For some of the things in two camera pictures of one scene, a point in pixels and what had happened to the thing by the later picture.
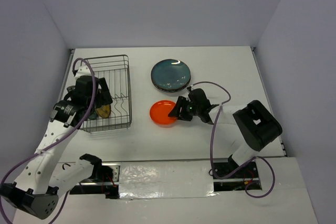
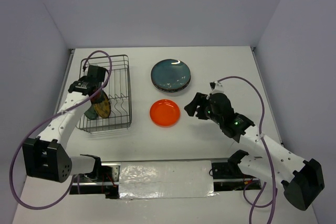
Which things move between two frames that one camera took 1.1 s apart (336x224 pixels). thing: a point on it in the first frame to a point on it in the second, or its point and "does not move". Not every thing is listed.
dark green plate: x=170 y=75 does not move
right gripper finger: x=180 y=110 to x=200 y=99
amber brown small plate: x=104 y=111 does not move
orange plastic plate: x=158 y=114 does not move
